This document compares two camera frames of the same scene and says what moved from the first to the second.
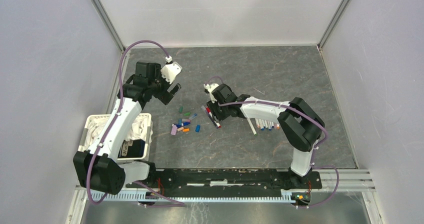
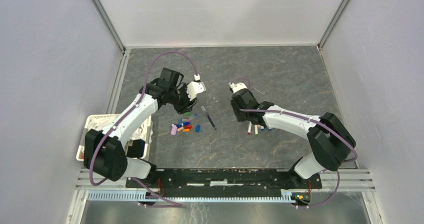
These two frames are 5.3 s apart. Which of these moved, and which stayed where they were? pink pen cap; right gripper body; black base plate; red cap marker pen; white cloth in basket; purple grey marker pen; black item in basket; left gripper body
Moved: red cap marker pen; left gripper body; right gripper body
Stayed: white cloth in basket; black base plate; purple grey marker pen; black item in basket; pink pen cap
